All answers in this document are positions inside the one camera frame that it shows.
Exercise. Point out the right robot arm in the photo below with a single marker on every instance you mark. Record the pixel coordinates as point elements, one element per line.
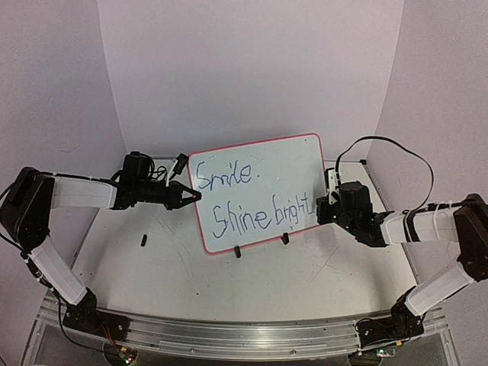
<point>464,222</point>

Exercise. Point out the right black whiteboard stand clip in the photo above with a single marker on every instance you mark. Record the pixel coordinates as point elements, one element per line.
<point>285,238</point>

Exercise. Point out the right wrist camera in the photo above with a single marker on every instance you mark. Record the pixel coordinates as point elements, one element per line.
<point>332,184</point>

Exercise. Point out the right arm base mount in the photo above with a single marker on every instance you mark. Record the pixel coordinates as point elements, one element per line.
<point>400,325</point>

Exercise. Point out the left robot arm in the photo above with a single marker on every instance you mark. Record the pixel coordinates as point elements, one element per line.
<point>29,202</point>

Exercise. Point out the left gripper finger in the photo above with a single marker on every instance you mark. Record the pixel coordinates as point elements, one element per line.
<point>185,201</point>
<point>188,192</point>

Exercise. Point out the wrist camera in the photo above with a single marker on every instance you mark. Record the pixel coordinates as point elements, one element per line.
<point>176,168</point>
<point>332,184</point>

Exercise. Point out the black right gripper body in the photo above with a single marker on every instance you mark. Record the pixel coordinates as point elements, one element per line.
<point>322,216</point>

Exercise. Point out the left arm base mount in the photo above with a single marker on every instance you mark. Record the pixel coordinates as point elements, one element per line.
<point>87,318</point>

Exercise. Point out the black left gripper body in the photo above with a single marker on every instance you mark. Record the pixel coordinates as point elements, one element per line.
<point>171,200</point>

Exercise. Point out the black whiteboard stand clip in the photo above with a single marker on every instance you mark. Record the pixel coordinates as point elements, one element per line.
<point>237,251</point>
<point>285,238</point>

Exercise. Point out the left black whiteboard stand clip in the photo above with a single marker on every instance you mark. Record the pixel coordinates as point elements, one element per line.
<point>237,251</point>

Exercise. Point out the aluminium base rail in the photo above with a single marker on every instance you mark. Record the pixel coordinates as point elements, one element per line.
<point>245,341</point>

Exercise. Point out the pink framed whiteboard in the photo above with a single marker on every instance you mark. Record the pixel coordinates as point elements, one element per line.
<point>256,192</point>

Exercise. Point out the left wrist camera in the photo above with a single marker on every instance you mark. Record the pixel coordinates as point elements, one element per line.
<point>176,168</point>

